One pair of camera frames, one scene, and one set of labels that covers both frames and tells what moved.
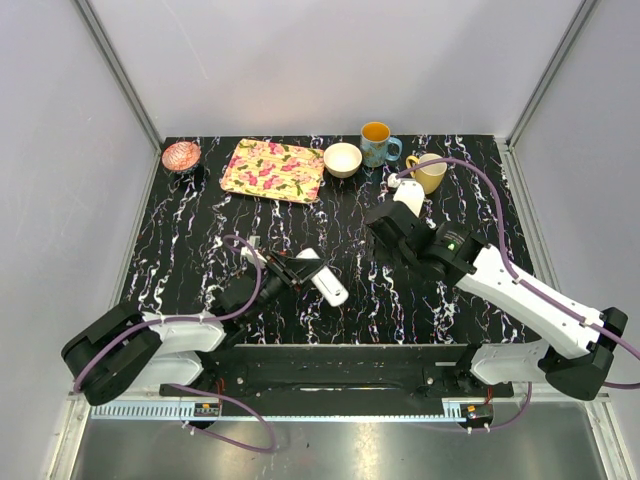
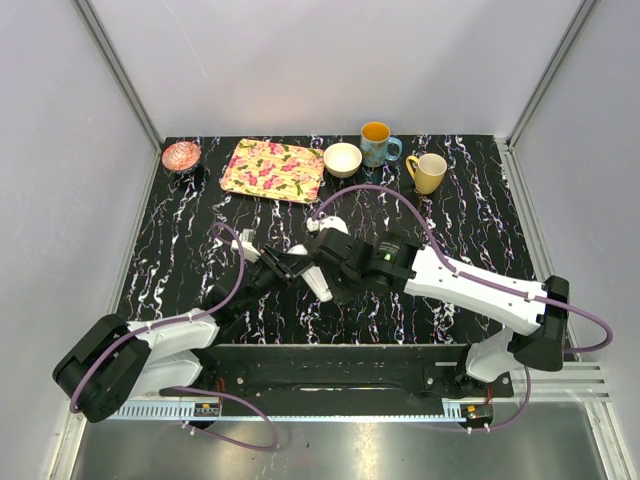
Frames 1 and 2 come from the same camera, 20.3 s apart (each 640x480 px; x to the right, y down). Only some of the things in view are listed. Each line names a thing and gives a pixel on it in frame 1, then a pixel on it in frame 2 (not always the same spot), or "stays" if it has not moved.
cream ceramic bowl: (342, 159) stays
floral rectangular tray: (275, 169) stays
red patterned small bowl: (181, 156) stays
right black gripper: (378, 244) to (341, 294)
